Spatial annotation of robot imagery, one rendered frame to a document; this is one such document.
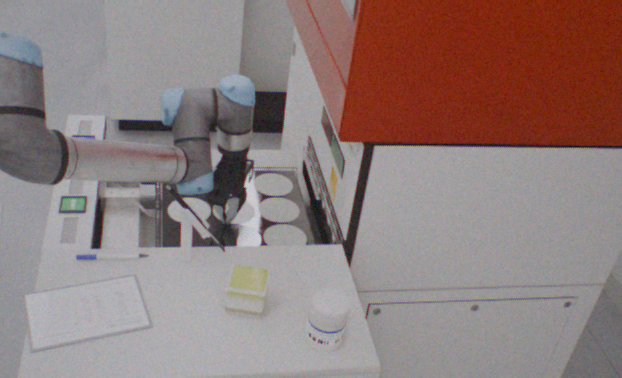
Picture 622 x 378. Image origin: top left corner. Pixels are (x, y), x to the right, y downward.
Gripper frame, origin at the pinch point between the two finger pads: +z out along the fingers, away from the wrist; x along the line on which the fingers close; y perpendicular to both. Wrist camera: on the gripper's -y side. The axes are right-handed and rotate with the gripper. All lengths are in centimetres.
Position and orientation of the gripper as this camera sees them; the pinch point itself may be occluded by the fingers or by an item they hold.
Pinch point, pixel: (225, 221)
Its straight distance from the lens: 169.0
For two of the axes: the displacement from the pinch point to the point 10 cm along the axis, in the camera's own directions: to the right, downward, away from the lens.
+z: -1.2, 8.2, 5.6
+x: -9.6, -2.5, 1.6
